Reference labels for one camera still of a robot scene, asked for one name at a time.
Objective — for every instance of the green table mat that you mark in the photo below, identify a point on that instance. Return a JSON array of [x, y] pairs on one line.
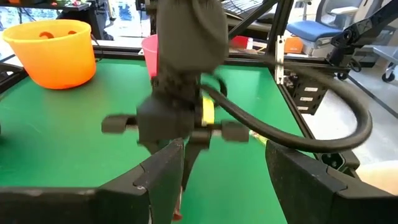
[[77, 130]]

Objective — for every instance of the pink plastic bucket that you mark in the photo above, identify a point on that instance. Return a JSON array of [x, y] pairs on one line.
[[150, 56]]

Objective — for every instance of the blue seat office chair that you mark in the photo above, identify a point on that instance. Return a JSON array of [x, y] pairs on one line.
[[311, 29]]

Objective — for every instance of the red Skittles pack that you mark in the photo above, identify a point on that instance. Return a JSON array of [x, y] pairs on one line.
[[178, 216]]

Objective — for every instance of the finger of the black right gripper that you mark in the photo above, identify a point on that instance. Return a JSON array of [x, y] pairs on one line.
[[154, 148], [191, 161]]

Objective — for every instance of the orange pumpkin face bucket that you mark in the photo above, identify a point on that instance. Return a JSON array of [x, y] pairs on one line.
[[56, 65]]

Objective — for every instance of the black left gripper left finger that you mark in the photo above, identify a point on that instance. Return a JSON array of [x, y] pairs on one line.
[[93, 205]]

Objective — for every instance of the dark computer keyboard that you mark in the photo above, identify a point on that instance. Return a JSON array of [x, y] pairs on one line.
[[239, 6]]

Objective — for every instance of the person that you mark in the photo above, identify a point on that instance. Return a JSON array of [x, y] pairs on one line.
[[379, 177]]

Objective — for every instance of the red box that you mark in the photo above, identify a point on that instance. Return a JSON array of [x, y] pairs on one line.
[[242, 42]]

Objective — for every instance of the white frame corner bracket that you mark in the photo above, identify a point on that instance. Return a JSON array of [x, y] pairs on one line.
[[280, 62]]

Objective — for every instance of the yellow label tag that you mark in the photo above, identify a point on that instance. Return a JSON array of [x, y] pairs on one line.
[[207, 112]]

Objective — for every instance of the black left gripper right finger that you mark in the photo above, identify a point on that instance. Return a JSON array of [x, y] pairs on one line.
[[326, 202]]

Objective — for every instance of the black labelled equipment box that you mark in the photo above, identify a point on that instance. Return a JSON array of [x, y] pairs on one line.
[[306, 96]]

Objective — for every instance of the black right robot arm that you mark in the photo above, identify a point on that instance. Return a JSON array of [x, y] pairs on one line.
[[192, 31]]

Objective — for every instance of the orange box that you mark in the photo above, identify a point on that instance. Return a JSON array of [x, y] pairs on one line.
[[293, 45]]

